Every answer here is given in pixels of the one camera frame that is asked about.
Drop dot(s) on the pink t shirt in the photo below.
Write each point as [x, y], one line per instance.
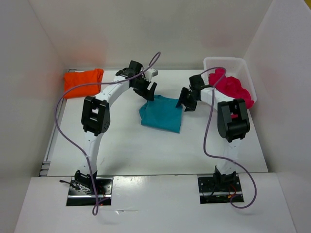
[230, 86]

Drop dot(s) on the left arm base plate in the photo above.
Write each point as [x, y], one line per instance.
[79, 196]

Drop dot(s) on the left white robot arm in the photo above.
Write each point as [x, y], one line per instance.
[96, 116]

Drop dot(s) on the teal t shirt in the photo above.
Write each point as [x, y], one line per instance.
[162, 114]

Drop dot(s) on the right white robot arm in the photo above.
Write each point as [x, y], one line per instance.
[232, 124]

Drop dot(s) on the orange t shirt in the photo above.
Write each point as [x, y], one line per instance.
[73, 79]

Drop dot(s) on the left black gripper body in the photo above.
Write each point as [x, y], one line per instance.
[141, 84]

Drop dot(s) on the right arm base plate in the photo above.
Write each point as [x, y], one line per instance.
[212, 193]

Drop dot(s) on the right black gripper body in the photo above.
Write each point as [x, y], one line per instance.
[190, 97]

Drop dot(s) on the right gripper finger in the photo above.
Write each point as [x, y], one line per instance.
[183, 98]
[190, 106]

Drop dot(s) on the white plastic basket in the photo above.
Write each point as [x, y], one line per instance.
[236, 67]

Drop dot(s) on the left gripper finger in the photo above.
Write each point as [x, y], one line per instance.
[143, 93]
[151, 92]

